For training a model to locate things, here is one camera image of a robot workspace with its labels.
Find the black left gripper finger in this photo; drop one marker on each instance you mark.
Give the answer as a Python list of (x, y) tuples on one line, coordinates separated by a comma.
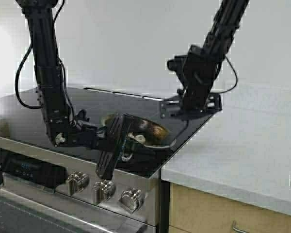
[(134, 147)]

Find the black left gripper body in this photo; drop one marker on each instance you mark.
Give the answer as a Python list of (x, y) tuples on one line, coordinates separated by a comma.
[(112, 145)]

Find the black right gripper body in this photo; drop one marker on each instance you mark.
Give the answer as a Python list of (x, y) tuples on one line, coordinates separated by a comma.
[(175, 108)]

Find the raw grey shrimp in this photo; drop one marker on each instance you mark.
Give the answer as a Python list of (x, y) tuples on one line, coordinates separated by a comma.
[(139, 138)]

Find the steel frying pan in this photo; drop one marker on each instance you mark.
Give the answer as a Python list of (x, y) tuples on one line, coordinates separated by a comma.
[(153, 132)]

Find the black spatula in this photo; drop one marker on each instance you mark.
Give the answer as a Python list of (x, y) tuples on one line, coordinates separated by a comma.
[(179, 134)]

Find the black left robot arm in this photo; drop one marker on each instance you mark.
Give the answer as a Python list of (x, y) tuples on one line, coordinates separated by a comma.
[(64, 128)]

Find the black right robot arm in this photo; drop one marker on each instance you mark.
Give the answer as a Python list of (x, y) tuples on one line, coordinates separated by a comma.
[(199, 68)]

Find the middle steel stove knob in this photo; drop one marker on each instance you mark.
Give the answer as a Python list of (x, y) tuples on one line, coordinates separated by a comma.
[(102, 191)]

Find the steel stove knob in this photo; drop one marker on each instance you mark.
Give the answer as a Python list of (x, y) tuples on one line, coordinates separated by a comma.
[(76, 182), (131, 200), (102, 191)]

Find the left steel stove knob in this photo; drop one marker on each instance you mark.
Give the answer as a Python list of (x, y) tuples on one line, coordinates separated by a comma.
[(76, 182)]

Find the right steel stove knob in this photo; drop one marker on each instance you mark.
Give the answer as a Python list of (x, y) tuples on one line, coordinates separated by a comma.
[(131, 200)]

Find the stainless steel kitchen stove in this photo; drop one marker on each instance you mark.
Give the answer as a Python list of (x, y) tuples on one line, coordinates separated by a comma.
[(33, 172)]

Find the wooden base cabinet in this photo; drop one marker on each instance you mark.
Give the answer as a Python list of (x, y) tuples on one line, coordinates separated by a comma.
[(193, 211)]

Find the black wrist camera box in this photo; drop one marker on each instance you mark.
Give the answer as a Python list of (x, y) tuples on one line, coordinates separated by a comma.
[(176, 65)]

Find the steel drawer handle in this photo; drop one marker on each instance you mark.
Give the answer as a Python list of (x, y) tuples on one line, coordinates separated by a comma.
[(235, 229)]

